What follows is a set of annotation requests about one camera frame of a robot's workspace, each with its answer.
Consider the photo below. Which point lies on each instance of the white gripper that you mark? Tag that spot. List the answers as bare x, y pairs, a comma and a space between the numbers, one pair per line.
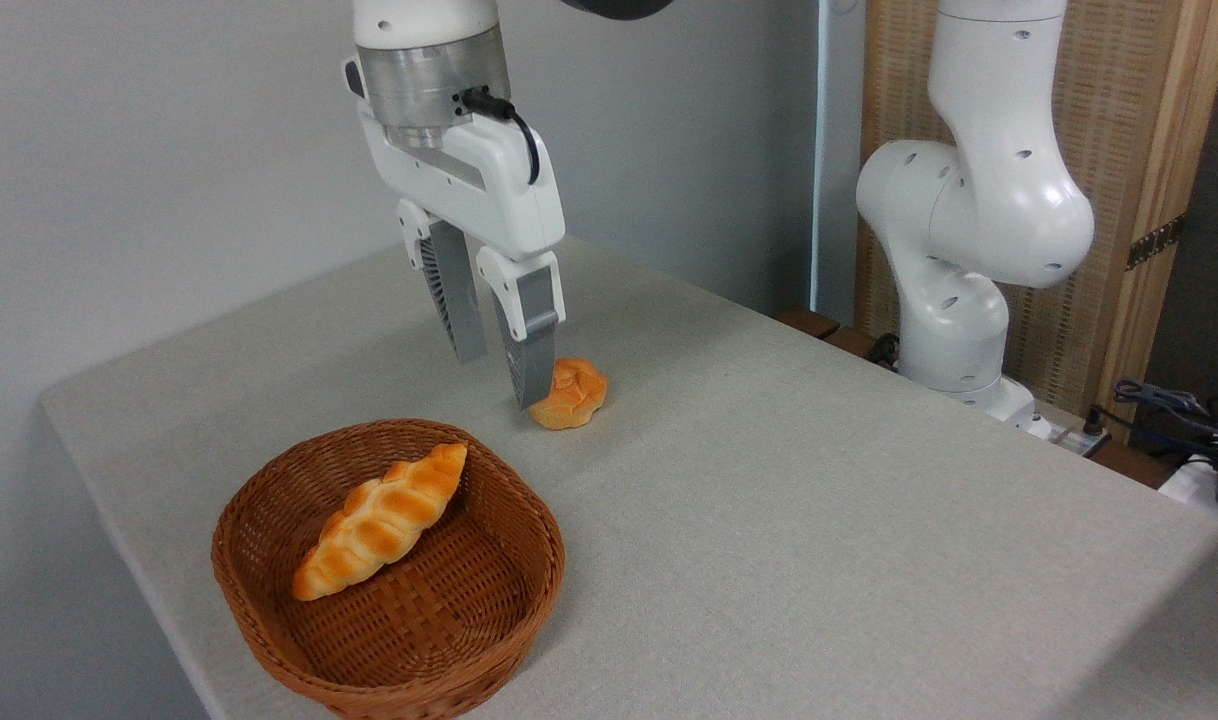
489, 185

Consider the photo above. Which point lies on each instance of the round knotted bread roll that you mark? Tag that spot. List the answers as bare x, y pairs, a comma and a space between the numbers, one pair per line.
574, 395

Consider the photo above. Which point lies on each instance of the black metal hinge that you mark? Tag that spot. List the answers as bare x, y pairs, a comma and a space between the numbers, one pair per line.
1157, 242

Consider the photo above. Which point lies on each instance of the brown wicker basket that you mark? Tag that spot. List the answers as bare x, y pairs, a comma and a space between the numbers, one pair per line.
469, 620

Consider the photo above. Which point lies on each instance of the brown wooden base board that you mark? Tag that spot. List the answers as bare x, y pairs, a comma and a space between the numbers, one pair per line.
819, 325

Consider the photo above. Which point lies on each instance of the long braided bread loaf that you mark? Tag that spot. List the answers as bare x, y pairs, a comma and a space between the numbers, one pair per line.
379, 525

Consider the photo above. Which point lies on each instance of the white vertical wall strip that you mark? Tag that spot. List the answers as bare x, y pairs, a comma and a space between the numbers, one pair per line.
820, 150

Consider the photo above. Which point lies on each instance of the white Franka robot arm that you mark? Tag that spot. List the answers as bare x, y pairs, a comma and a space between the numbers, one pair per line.
979, 200

